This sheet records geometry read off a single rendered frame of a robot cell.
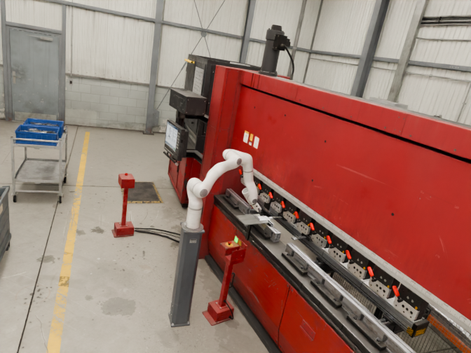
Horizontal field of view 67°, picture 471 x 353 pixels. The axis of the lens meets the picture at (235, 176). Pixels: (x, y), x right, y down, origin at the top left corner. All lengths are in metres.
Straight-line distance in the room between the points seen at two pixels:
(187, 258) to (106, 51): 7.35
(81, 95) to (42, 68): 1.02
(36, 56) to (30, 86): 0.73
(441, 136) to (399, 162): 0.29
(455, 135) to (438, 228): 0.51
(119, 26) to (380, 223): 8.38
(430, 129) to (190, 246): 2.01
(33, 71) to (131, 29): 2.51
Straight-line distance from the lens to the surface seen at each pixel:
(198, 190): 2.86
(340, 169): 2.66
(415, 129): 2.29
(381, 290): 2.54
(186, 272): 3.26
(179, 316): 3.55
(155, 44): 9.65
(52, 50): 9.84
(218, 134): 3.91
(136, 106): 9.99
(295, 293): 3.04
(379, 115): 2.44
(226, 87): 3.83
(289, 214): 3.13
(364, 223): 2.54
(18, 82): 10.04
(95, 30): 9.78
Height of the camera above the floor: 2.47
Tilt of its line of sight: 19 degrees down
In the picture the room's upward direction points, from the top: 10 degrees clockwise
